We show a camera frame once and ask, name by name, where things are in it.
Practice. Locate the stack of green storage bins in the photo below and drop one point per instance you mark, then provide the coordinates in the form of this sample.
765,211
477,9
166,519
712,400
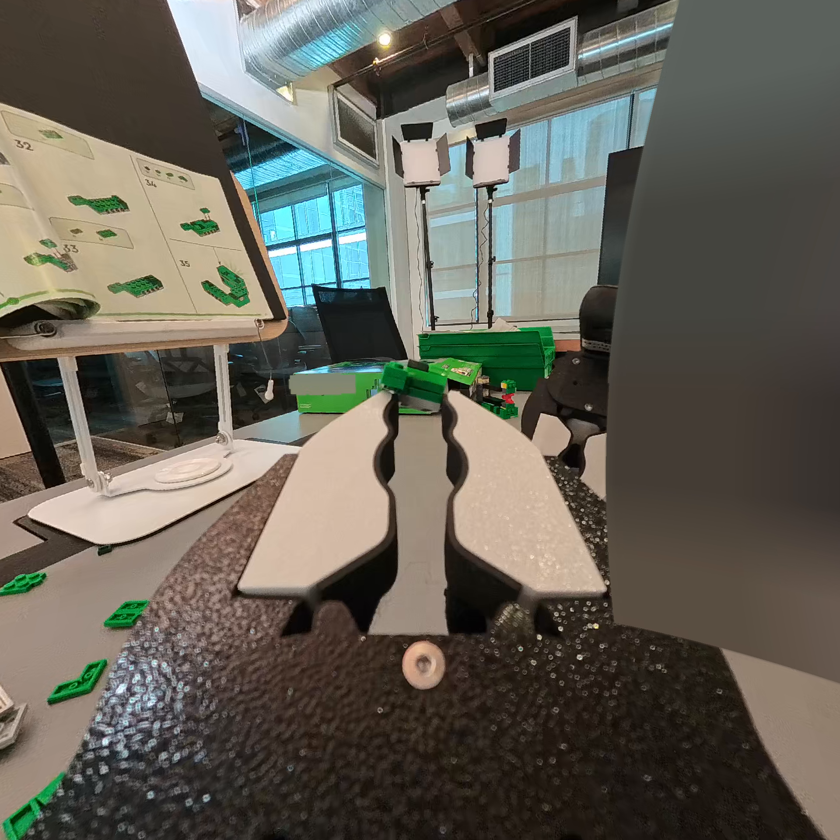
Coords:
525,354

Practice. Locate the round ceiling lamp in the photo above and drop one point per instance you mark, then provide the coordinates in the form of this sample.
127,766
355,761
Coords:
384,38

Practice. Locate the brick instruction booklet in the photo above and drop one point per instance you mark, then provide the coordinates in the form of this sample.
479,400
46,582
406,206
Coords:
164,229

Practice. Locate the white wooden book stand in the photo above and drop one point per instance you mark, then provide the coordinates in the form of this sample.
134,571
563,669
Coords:
164,499

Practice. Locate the wall air vent grille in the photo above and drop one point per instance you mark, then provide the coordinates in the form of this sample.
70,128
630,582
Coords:
356,124

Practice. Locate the green cardboard brick box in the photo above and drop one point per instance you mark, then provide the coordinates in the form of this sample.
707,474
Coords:
341,403

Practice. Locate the black office chair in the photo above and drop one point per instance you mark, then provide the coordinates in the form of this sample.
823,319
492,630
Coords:
358,328

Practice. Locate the pile of green grey bricks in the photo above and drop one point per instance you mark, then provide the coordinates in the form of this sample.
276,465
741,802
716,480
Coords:
128,613

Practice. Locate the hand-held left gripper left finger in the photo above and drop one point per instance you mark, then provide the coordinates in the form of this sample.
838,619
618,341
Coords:
315,525

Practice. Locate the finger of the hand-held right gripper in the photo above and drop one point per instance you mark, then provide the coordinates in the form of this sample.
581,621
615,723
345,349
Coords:
596,459

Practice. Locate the grey desk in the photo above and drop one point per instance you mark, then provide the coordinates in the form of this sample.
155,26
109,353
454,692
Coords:
197,525

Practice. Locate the silver ventilation duct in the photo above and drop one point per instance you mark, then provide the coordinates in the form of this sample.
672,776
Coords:
295,39

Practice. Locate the green brick assembly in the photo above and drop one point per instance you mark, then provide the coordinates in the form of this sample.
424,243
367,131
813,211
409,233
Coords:
420,387

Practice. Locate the small green brick model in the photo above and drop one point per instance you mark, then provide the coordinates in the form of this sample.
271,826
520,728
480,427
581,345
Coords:
502,400

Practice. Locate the studio panel light on stand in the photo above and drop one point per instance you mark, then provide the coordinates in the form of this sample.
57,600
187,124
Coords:
420,161
491,161

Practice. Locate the silver duct with vent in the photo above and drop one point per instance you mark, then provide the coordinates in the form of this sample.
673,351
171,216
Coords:
623,46

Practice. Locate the black monitor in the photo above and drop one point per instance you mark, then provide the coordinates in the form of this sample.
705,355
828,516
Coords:
620,216

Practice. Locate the white duct vent grille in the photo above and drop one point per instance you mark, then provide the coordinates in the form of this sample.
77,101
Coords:
531,59

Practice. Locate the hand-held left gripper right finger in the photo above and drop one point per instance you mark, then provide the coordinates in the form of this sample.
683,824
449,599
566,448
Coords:
518,525

